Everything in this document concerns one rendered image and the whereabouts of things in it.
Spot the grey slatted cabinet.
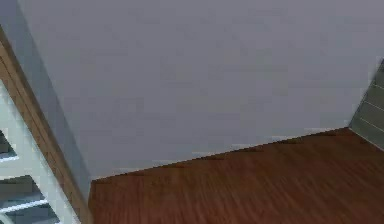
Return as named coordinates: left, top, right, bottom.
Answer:
left=348, top=58, right=384, bottom=151

